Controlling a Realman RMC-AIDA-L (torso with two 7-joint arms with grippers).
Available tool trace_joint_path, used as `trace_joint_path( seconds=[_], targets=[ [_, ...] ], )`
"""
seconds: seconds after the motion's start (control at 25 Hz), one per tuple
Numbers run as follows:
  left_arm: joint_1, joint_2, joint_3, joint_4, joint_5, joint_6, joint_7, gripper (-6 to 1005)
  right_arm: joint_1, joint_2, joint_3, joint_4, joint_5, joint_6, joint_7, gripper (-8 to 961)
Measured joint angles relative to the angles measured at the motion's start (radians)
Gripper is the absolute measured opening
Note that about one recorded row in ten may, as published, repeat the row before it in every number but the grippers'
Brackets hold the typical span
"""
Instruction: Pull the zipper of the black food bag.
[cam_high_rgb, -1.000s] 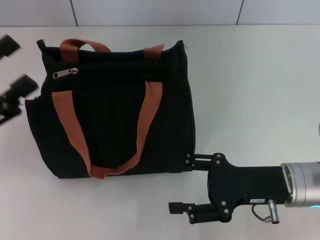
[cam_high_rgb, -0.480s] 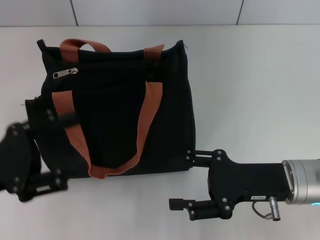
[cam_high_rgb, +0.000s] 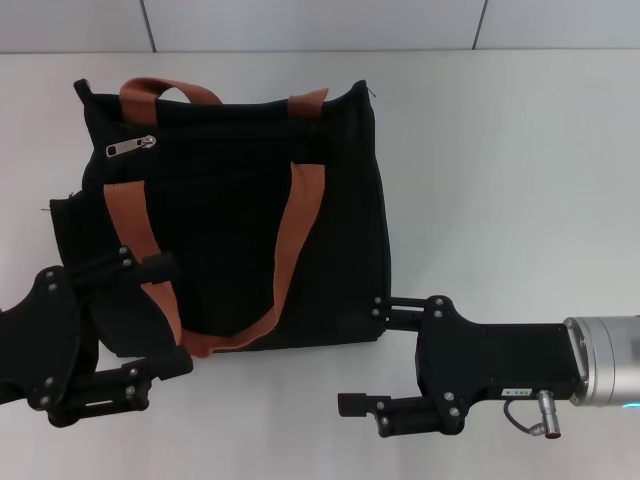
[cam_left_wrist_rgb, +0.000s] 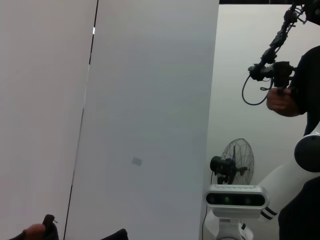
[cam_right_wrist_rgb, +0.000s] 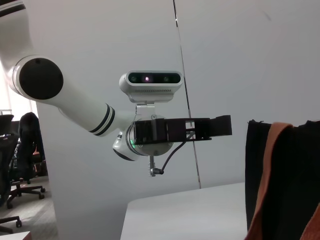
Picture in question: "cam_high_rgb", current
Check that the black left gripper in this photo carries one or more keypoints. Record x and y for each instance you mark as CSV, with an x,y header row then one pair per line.
x,y
40,340

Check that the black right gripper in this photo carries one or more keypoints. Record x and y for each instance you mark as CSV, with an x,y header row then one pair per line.
x,y
490,360

